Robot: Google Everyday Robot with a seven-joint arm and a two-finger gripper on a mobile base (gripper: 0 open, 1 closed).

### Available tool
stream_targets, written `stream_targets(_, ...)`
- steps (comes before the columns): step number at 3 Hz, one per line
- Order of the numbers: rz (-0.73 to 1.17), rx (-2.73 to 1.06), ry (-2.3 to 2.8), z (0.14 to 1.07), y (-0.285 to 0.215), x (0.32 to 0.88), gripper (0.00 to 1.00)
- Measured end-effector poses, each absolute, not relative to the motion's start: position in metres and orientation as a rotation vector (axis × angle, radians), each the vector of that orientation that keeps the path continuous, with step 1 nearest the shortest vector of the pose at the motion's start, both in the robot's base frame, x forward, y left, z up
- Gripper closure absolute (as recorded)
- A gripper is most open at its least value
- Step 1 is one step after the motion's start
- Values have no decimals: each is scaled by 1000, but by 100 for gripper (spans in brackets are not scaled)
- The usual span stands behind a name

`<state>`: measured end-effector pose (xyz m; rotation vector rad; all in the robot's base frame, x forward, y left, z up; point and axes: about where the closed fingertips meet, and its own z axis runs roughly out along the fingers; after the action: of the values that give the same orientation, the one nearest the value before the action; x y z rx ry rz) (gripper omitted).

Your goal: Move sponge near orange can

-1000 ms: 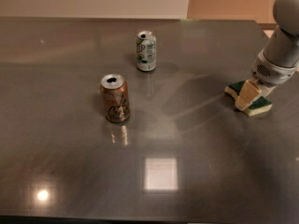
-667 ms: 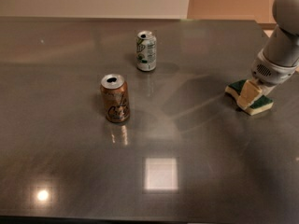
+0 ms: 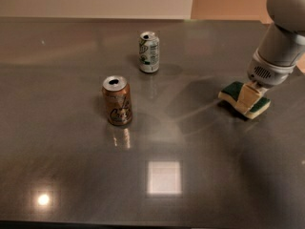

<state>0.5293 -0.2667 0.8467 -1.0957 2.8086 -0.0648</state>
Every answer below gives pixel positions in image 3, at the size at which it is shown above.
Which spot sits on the green yellow sponge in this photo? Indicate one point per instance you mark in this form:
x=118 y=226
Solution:
x=230 y=95

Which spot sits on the orange soda can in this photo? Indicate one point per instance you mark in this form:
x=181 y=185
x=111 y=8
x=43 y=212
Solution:
x=117 y=97

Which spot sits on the white green soda can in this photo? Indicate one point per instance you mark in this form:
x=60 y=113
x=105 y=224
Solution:
x=148 y=52

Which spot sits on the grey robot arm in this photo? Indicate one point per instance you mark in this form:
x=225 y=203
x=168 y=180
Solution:
x=277 y=54

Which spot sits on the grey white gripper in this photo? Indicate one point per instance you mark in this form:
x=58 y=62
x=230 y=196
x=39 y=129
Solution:
x=265 y=72

